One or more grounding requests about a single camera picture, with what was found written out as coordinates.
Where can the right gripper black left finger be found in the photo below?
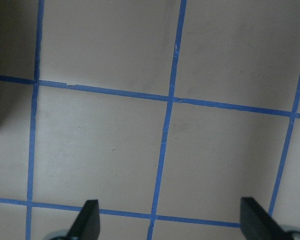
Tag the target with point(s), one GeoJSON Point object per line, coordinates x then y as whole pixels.
{"type": "Point", "coordinates": [87, 223]}

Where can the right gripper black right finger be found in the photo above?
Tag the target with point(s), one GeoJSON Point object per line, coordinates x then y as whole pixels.
{"type": "Point", "coordinates": [257, 224]}

